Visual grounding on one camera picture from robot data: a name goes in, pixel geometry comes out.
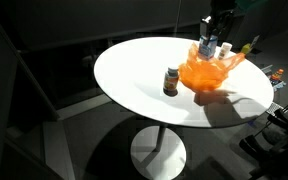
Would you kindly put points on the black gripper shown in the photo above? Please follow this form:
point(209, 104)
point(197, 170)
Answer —
point(219, 21)

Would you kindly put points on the blue clear plastic container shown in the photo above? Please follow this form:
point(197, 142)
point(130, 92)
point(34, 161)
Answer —
point(206, 50)

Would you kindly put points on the orange plastic bag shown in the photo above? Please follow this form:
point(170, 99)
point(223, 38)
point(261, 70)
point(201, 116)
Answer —
point(204, 75)

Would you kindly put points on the white bottle white cap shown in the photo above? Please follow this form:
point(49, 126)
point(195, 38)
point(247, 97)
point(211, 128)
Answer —
point(224, 50)

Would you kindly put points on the yellow plastic object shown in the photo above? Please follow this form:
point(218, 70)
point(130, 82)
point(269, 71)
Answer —
point(246, 49)

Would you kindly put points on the thin grey pole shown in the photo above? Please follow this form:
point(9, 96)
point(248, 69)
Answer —
point(177, 18)

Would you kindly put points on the white paper card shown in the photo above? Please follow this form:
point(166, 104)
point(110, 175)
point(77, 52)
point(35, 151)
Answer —
point(254, 40)

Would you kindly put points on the orange label vitamin bottle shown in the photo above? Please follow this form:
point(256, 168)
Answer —
point(170, 83)

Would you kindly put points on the orange bottle orange cap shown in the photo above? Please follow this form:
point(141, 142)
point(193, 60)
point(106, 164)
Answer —
point(276, 76)

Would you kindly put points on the blue printed packet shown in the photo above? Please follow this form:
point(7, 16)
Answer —
point(279, 85)

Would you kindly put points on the metal mesh plate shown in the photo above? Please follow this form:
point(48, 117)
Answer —
point(274, 107)

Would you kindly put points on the dark shelf unit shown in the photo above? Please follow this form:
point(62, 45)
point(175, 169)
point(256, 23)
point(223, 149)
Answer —
point(117, 23)

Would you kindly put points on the black equipment stand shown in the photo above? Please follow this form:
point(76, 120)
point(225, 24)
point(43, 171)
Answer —
point(277, 150)

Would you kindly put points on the white table pedestal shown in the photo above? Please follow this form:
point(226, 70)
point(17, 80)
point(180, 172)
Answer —
point(159, 156)

